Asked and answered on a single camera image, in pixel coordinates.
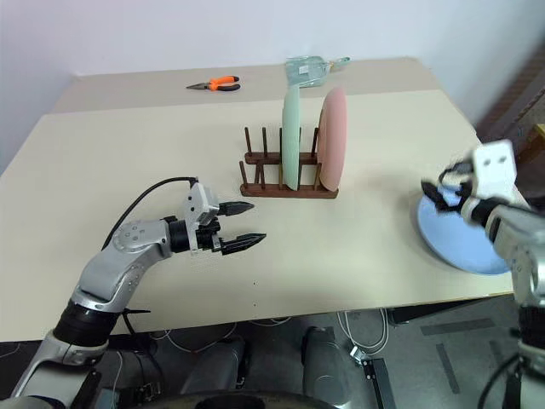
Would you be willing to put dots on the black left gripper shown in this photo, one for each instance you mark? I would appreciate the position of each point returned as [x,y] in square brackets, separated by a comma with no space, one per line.
[209,238]

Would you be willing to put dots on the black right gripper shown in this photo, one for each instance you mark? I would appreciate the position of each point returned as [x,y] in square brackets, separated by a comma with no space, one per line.
[463,184]

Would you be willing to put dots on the blue plate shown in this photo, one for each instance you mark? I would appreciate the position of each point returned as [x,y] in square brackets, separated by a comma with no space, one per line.
[455,243]

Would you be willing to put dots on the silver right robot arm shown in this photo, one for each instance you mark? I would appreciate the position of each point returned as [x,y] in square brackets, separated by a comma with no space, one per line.
[517,230]

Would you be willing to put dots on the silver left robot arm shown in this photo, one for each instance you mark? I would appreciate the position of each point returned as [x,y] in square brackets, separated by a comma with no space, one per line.
[127,243]

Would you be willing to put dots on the wooden dish rack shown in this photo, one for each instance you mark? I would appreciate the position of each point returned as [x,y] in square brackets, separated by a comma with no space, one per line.
[272,190]

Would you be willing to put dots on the green plate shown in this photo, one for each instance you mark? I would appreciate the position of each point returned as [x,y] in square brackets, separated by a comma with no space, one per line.
[290,140]

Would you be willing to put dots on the pink plate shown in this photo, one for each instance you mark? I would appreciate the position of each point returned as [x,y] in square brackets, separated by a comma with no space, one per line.
[333,140]

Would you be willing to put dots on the clear plastic bag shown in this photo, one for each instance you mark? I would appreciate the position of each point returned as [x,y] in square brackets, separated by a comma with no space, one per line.
[304,71]

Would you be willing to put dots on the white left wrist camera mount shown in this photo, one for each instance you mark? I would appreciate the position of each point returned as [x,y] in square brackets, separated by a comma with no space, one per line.
[201,203]

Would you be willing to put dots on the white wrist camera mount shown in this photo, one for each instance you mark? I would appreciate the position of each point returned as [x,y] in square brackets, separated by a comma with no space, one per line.
[494,166]
[201,203]

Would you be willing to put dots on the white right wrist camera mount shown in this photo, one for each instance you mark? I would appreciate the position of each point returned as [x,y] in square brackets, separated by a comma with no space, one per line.
[494,166]

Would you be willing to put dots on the black metal bracket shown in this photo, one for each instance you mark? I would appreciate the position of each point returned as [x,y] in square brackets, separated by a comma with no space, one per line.
[376,381]

